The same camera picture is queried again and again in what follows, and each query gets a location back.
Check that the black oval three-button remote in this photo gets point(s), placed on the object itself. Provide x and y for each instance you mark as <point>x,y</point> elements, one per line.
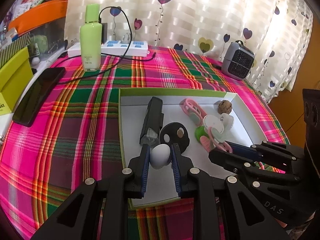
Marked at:
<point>176,136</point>

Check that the white blue power strip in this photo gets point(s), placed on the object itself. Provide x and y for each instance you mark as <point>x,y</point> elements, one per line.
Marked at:
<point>136,48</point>

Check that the green white shallow box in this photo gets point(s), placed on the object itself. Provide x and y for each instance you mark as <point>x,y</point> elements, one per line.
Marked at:
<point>133,104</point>

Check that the small brown walnut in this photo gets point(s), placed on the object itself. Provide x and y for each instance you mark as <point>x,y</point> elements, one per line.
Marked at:
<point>224,106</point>

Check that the pink clip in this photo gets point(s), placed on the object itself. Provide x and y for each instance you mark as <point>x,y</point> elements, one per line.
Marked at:
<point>209,142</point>
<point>192,109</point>

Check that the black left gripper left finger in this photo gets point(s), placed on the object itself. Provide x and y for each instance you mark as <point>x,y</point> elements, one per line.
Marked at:
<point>99,209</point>

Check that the black bar with clear end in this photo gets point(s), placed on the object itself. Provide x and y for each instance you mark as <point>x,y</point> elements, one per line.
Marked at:
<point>153,123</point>

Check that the yellow-green shoe box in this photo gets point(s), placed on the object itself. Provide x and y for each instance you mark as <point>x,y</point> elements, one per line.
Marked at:
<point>15,76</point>

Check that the black smartphone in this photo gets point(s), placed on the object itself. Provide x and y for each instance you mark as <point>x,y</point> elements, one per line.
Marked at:
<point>32,101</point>

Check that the grey mini space heater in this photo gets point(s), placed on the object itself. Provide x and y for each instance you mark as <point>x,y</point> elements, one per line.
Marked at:
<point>238,61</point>

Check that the plaid pink green tablecloth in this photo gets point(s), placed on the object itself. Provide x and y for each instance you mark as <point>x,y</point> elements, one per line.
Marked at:
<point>75,134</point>

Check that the black charger adapter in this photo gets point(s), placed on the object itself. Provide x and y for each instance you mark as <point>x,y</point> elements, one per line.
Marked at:
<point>104,33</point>

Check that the orange storage bin lid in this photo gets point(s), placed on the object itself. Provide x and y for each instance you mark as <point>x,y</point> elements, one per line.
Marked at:
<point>39,15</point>

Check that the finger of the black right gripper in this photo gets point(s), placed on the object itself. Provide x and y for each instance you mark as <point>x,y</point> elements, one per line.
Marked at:
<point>271,153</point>
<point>247,169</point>

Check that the wooden cabinet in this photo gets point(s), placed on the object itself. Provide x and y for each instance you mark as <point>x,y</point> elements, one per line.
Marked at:
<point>288,106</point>

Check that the heart-pattern curtain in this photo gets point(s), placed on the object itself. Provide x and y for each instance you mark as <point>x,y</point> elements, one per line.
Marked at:
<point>277,31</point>

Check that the green lotion bottle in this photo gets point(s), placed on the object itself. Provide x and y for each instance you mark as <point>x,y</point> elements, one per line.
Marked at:
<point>90,38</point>

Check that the white disc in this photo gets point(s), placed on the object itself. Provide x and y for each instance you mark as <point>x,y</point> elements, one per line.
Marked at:
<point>212,128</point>

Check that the striped patterned box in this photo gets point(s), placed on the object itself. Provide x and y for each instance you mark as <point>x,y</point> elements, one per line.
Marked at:
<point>8,52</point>

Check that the small grey round knob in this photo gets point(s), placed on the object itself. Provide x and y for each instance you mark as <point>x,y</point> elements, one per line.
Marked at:
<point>160,156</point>

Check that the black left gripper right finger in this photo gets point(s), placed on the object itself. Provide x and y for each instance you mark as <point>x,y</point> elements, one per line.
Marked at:
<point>223,208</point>

